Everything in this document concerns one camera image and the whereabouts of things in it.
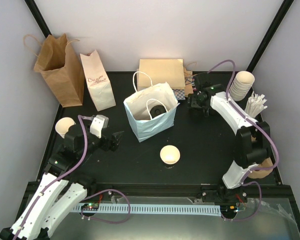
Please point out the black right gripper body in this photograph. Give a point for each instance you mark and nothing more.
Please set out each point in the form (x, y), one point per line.
(191, 99)

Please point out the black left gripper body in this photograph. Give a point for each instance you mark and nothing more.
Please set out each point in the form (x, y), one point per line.
(106, 145)

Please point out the bundle of white straws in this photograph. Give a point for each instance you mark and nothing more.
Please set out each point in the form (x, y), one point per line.
(255, 104)

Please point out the black left frame post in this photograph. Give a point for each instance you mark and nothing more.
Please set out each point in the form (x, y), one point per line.
(36, 13)

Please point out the brown kraft paper bag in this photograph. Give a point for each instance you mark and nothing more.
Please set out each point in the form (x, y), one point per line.
(59, 65)

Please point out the flat tan paper bag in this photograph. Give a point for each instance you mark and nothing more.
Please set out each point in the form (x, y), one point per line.
(164, 70)

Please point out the paper cup near left arm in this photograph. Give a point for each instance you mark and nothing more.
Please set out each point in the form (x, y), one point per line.
(63, 125)

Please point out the small lit circuit board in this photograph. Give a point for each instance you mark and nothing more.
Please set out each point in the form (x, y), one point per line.
(90, 206)

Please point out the flat bags with coloured handles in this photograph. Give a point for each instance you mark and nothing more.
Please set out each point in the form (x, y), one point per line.
(188, 77)

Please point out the left stack black lids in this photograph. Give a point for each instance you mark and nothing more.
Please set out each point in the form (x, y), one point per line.
(197, 114)

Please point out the pink cream paper bag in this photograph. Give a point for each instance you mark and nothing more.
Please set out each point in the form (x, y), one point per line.
(98, 83)

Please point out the black frame post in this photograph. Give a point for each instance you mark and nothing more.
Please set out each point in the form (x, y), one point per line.
(273, 27)
(36, 13)

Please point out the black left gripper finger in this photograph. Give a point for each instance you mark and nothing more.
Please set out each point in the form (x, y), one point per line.
(118, 135)
(117, 140)

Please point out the stack of white paper cups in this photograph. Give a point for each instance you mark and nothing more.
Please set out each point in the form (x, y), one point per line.
(241, 85)

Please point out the light blue slotted cable duct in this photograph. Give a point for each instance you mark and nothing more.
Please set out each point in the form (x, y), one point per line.
(152, 209)

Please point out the light blue paper bag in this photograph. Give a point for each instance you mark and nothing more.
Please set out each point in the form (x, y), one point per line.
(139, 104)

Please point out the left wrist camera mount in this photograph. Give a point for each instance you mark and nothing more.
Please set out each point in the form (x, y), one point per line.
(98, 123)

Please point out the black right frame post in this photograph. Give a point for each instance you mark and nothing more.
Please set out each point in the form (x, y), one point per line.
(273, 27)

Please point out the single black cup lid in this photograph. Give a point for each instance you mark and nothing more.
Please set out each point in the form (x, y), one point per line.
(157, 110)

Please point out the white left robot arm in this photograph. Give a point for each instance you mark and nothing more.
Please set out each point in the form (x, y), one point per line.
(59, 191)

